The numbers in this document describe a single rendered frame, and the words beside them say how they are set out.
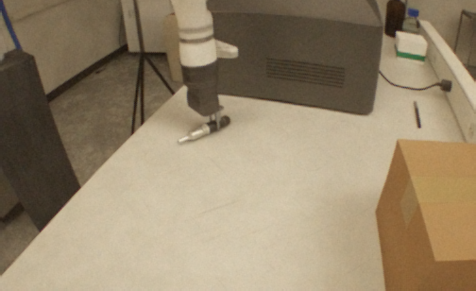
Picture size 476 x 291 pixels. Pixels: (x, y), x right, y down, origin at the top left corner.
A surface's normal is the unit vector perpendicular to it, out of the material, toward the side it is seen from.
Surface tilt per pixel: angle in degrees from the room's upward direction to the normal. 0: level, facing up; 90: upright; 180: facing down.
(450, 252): 0
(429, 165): 0
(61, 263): 0
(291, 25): 90
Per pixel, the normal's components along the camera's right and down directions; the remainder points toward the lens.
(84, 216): -0.05, -0.83
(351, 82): -0.35, 0.54
